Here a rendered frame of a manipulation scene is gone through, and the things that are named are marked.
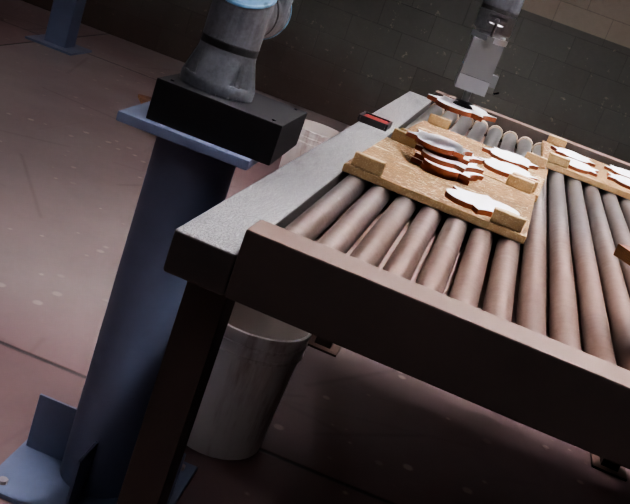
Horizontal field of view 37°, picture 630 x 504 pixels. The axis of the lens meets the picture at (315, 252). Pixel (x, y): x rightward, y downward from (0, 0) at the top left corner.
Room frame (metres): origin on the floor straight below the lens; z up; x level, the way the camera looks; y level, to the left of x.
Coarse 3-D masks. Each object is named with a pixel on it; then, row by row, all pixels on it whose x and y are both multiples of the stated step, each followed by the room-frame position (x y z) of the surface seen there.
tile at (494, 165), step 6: (486, 162) 2.13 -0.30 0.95; (492, 162) 2.16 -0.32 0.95; (498, 162) 2.19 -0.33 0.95; (504, 162) 2.22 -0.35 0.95; (486, 168) 2.11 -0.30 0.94; (492, 168) 2.10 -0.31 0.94; (498, 168) 2.11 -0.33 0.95; (504, 168) 2.14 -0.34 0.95; (510, 168) 2.16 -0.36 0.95; (516, 168) 2.19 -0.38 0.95; (498, 174) 2.09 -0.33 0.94; (504, 174) 2.09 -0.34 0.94; (522, 174) 2.14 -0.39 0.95; (528, 174) 2.17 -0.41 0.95
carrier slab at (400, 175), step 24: (384, 144) 1.96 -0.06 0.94; (384, 168) 1.73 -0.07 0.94; (408, 168) 1.81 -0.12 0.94; (408, 192) 1.64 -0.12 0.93; (432, 192) 1.68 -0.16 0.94; (480, 192) 1.83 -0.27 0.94; (504, 192) 1.92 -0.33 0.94; (456, 216) 1.62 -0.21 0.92; (480, 216) 1.63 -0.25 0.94; (528, 216) 1.77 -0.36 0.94
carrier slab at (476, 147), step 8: (408, 128) 2.27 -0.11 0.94; (416, 128) 2.31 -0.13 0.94; (424, 128) 2.35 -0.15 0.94; (432, 128) 2.40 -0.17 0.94; (440, 128) 2.45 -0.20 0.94; (448, 136) 2.36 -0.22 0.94; (456, 136) 2.41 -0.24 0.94; (464, 136) 2.46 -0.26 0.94; (464, 144) 2.33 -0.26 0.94; (472, 144) 2.38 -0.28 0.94; (480, 144) 2.42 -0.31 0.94; (480, 152) 2.30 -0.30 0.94; (544, 168) 2.41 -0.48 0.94; (488, 176) 2.04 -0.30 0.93; (496, 176) 2.06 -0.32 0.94; (536, 176) 2.25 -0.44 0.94; (544, 176) 2.29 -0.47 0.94; (536, 192) 2.04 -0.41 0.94; (536, 200) 2.01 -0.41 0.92
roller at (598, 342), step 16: (576, 192) 2.33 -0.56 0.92; (576, 208) 2.14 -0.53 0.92; (576, 224) 1.97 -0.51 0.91; (576, 240) 1.84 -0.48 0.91; (576, 256) 1.72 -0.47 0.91; (592, 256) 1.71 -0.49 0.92; (576, 272) 1.62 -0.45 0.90; (592, 272) 1.59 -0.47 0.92; (576, 288) 1.55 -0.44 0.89; (592, 288) 1.48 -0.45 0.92; (592, 304) 1.40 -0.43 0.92; (592, 320) 1.32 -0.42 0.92; (592, 336) 1.25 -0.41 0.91; (608, 336) 1.26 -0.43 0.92; (592, 352) 1.19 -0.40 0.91; (608, 352) 1.19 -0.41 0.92
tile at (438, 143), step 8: (408, 136) 1.91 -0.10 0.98; (416, 136) 1.91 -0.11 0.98; (424, 136) 1.92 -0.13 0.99; (432, 136) 1.95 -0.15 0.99; (440, 136) 1.99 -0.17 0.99; (424, 144) 1.86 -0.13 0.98; (432, 144) 1.86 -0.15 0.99; (440, 144) 1.89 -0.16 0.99; (448, 144) 1.93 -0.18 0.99; (456, 144) 1.96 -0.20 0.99; (440, 152) 1.86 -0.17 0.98; (448, 152) 1.87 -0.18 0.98; (456, 152) 1.88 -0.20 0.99; (464, 152) 1.92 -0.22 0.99; (472, 152) 1.94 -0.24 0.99
